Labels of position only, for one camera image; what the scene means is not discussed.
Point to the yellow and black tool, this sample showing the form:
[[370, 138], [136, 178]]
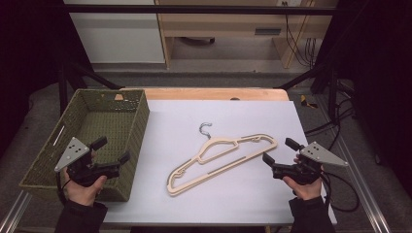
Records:
[[305, 102]]

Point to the green woven basket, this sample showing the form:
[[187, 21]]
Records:
[[97, 119]]

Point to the light wooden desk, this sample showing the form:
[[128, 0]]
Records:
[[210, 22]]

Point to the person's right hand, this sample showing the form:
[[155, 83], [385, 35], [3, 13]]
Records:
[[305, 191]]

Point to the person's left hand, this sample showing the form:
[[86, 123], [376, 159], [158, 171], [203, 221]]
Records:
[[82, 194]]

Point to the black horizontal frame bar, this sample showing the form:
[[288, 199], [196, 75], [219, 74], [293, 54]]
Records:
[[194, 9]]

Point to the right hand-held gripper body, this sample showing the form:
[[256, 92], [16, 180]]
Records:
[[319, 154]]

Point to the black metal stand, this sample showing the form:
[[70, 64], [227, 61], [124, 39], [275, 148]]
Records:
[[332, 93], [63, 93]]

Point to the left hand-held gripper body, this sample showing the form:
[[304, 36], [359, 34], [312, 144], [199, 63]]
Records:
[[72, 154]]

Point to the aluminium rail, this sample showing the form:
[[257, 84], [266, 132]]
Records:
[[369, 207], [14, 215]]

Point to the white cabinet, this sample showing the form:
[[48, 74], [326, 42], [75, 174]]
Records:
[[120, 39]]

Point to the dark curtain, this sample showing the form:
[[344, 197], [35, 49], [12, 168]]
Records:
[[382, 64], [29, 48]]

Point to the white table sheet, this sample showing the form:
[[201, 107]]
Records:
[[226, 210]]

